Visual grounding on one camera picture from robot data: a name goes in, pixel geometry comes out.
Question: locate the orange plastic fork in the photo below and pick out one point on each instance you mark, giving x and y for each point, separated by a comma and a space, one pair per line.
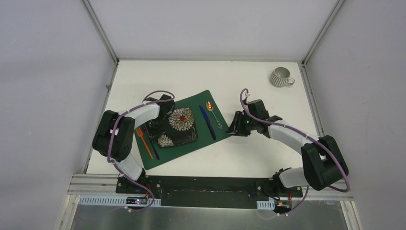
141, 135

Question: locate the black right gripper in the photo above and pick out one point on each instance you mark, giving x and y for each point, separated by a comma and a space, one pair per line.
235, 127

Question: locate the left electronics board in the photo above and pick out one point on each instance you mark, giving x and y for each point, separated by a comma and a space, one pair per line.
136, 200

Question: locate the grey ribbed mug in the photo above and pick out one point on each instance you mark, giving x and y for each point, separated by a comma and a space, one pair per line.
281, 77

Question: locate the black floral square plate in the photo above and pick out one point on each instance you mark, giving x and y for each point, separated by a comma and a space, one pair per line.
180, 129

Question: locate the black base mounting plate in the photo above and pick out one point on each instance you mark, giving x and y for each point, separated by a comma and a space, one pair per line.
216, 192

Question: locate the right electronics board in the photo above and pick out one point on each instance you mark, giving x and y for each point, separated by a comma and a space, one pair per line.
283, 205

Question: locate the aluminium frame rail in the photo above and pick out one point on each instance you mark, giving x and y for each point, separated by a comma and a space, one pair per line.
346, 200

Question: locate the purple metallic fork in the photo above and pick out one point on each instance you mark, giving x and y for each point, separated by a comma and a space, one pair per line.
144, 129

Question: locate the blue plastic knife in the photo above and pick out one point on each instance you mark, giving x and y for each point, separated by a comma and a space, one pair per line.
208, 122

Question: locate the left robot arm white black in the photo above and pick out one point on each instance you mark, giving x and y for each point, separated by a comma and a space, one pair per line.
116, 131

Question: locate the green placemat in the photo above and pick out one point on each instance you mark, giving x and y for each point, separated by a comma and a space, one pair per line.
204, 137

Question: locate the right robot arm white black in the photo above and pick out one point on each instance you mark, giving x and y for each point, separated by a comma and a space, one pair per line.
322, 162

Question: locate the electronics board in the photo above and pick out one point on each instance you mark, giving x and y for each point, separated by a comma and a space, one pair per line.
136, 200
283, 205

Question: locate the gold copper spoon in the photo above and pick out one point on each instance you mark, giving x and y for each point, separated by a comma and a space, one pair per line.
209, 107

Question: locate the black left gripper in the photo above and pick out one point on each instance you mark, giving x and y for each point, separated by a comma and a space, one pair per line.
153, 126

